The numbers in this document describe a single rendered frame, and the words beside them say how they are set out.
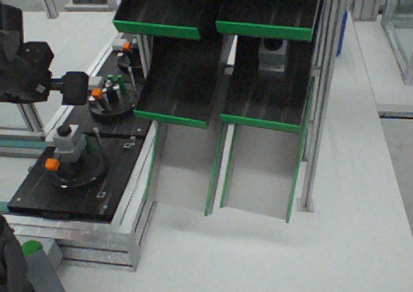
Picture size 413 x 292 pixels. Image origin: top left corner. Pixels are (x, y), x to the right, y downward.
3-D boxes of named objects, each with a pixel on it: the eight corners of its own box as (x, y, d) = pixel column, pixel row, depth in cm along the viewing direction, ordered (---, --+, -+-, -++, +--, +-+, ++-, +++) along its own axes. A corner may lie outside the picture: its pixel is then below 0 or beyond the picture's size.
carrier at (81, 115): (146, 141, 101) (136, 101, 93) (59, 137, 105) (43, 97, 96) (166, 89, 119) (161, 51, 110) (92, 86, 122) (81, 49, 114)
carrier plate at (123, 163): (113, 221, 82) (111, 214, 81) (9, 212, 86) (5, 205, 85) (144, 145, 100) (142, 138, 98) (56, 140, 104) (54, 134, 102)
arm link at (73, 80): (65, 93, 65) (70, 58, 66) (-36, 90, 68) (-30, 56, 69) (87, 106, 73) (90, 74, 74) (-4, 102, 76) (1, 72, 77)
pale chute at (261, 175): (290, 220, 75) (288, 224, 71) (223, 206, 79) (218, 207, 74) (316, 76, 75) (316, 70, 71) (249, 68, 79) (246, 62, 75)
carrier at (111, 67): (167, 88, 119) (161, 50, 111) (92, 85, 123) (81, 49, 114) (183, 49, 137) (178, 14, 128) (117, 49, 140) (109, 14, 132)
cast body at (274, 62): (284, 82, 67) (283, 56, 61) (258, 79, 68) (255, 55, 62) (292, 42, 70) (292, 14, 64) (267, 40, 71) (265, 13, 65)
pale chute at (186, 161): (212, 214, 77) (206, 216, 73) (152, 200, 81) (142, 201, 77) (238, 74, 78) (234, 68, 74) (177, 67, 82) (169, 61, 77)
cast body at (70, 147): (76, 163, 85) (66, 138, 81) (57, 161, 86) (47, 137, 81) (90, 137, 91) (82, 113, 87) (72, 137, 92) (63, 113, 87)
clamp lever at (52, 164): (69, 182, 85) (53, 167, 78) (61, 181, 85) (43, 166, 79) (73, 166, 87) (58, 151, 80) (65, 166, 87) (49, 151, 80)
